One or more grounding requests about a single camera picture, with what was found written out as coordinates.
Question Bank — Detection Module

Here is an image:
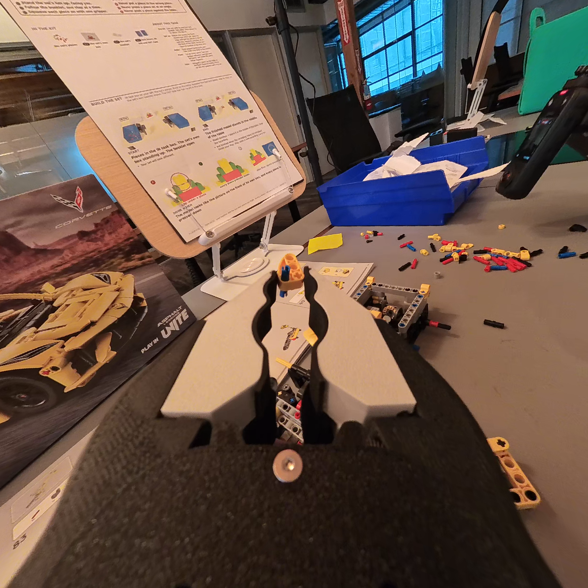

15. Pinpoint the wooden board on stand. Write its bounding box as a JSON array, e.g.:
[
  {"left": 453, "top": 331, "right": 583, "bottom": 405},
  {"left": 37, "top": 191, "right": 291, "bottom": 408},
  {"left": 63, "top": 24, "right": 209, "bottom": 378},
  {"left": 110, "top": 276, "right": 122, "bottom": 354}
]
[{"left": 448, "top": 0, "right": 511, "bottom": 134}]

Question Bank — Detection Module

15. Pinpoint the white paper scrap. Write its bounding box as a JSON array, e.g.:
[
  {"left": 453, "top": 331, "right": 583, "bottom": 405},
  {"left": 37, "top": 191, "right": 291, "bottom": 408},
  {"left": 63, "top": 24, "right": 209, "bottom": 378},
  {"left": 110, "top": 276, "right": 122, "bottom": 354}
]
[{"left": 452, "top": 162, "right": 509, "bottom": 183}]

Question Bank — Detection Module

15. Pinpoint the open instruction booklet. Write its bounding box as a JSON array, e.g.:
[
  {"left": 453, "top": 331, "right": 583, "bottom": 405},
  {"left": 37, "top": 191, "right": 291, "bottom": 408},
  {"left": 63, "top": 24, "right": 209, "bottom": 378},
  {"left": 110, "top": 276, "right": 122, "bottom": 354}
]
[{"left": 0, "top": 261, "right": 375, "bottom": 559}]

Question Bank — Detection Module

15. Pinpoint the blue plastic bin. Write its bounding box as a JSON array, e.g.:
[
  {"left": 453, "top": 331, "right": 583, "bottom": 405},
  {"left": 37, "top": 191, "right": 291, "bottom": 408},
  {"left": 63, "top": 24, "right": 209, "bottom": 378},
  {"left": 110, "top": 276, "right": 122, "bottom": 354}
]
[{"left": 317, "top": 135, "right": 490, "bottom": 227}]

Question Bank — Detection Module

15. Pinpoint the black stand pole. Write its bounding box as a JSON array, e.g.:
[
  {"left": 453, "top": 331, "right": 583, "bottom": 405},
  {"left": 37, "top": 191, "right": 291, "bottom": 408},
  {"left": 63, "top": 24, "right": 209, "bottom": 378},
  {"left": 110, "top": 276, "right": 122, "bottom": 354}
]
[{"left": 266, "top": 0, "right": 324, "bottom": 187}]

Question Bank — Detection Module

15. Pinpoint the small yellow black brick assembly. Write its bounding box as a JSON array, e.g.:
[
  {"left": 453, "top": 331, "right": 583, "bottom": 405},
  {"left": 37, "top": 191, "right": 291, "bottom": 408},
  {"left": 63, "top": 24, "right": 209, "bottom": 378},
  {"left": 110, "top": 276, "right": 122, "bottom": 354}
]
[{"left": 487, "top": 436, "right": 542, "bottom": 511}]

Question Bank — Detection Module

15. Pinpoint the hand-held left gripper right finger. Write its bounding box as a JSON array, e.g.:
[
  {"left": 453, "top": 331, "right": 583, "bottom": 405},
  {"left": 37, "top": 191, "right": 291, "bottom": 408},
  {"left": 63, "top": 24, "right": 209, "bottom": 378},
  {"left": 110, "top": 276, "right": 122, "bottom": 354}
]
[{"left": 302, "top": 266, "right": 418, "bottom": 445}]

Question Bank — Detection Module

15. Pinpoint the yellow rounded beam piece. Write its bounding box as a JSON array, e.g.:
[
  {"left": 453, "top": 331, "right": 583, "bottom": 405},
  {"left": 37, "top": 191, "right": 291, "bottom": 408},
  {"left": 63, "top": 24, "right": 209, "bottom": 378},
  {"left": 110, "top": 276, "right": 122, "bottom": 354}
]
[{"left": 277, "top": 253, "right": 307, "bottom": 291}]

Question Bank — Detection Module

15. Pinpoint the black flat screen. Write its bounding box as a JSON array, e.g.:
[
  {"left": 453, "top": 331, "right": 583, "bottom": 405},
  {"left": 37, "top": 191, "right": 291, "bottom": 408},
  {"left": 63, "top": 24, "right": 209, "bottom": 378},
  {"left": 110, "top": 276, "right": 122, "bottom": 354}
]
[{"left": 305, "top": 96, "right": 383, "bottom": 174}]

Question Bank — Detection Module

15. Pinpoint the white crumpled paper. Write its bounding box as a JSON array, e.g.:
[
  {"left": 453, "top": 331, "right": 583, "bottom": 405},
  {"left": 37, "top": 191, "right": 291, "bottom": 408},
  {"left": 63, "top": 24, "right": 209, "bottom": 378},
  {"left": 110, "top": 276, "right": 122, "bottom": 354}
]
[{"left": 363, "top": 139, "right": 470, "bottom": 190}]

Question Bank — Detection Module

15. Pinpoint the large paned window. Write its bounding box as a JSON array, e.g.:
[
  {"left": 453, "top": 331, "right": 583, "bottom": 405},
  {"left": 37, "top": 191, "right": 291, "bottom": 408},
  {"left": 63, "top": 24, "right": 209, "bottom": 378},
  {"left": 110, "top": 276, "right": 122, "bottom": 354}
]
[{"left": 324, "top": 0, "right": 445, "bottom": 98}]

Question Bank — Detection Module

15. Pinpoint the instruction sign on white stand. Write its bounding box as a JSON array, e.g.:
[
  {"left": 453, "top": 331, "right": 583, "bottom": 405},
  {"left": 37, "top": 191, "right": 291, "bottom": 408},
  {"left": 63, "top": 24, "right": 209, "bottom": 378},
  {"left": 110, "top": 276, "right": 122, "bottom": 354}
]
[{"left": 0, "top": 0, "right": 307, "bottom": 301}]

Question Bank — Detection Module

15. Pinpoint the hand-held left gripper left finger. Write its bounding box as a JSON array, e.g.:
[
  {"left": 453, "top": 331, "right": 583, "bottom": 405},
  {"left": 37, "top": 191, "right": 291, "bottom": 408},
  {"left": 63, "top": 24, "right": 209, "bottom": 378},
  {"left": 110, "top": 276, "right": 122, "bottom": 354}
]
[{"left": 161, "top": 271, "right": 279, "bottom": 445}]

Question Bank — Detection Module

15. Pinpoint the pile of small connector pins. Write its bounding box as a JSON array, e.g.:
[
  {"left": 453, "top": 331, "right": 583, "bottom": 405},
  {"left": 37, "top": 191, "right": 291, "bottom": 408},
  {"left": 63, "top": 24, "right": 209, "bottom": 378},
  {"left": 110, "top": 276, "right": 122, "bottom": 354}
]
[{"left": 360, "top": 223, "right": 588, "bottom": 330}]

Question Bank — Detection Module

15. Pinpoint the green bag with handle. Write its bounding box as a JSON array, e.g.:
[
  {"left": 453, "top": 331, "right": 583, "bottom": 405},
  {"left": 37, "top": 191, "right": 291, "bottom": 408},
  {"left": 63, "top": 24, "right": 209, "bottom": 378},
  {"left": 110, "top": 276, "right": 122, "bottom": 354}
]
[{"left": 518, "top": 7, "right": 588, "bottom": 167}]

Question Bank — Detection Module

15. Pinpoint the yellow black brick car model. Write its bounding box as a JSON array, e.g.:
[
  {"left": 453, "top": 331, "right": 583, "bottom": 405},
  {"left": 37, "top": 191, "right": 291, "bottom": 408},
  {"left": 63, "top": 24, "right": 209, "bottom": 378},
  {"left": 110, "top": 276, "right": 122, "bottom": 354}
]
[{"left": 275, "top": 276, "right": 452, "bottom": 445}]

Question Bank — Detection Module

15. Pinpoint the dark toy car box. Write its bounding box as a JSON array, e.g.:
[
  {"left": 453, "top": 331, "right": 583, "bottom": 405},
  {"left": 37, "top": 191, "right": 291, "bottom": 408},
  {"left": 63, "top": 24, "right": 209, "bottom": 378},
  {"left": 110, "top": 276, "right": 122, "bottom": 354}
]
[{"left": 0, "top": 174, "right": 197, "bottom": 491}]

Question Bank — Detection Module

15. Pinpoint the grey desk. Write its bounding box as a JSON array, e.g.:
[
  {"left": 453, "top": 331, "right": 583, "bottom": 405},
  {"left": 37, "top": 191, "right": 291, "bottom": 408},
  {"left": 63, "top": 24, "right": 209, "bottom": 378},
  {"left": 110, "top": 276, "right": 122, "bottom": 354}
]
[{"left": 0, "top": 158, "right": 588, "bottom": 580}]

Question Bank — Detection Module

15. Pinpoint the yellow flat card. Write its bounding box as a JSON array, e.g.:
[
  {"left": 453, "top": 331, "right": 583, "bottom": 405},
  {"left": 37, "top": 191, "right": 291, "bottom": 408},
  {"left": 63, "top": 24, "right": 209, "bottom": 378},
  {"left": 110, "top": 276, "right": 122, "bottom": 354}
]
[{"left": 307, "top": 233, "right": 344, "bottom": 255}]

